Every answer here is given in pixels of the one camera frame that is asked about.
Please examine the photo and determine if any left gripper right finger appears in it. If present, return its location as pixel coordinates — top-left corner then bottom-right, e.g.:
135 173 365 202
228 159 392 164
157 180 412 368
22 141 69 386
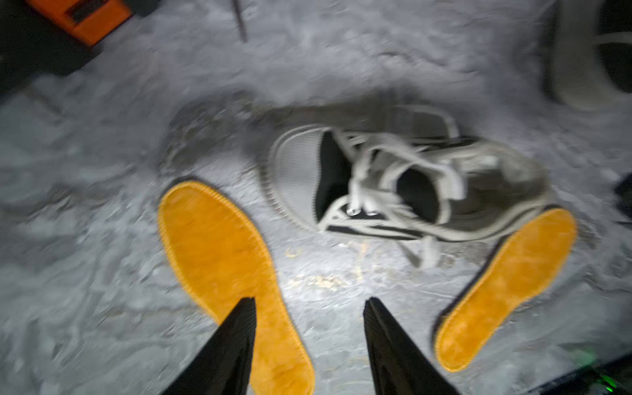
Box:
363 297 458 394

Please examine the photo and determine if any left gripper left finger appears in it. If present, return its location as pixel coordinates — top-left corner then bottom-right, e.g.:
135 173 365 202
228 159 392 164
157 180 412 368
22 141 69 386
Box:
163 298 257 395

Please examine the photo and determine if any orange insole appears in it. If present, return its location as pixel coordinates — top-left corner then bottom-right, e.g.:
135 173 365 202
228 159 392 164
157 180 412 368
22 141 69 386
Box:
158 181 315 394
434 207 577 372

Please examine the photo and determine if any black plastic tool case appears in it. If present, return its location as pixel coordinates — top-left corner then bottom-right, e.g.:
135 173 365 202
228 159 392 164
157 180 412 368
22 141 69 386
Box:
1 0 161 99

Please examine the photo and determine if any black canvas sneaker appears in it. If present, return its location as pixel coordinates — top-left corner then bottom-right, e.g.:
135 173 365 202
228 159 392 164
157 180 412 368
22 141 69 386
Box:
262 105 551 266
549 0 631 111

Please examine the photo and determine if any yellow black screwdriver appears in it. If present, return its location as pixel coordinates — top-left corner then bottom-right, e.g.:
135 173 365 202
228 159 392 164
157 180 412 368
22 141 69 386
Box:
231 0 248 43

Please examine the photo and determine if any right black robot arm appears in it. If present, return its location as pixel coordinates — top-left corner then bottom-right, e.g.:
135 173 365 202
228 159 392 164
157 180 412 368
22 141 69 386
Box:
527 173 631 394

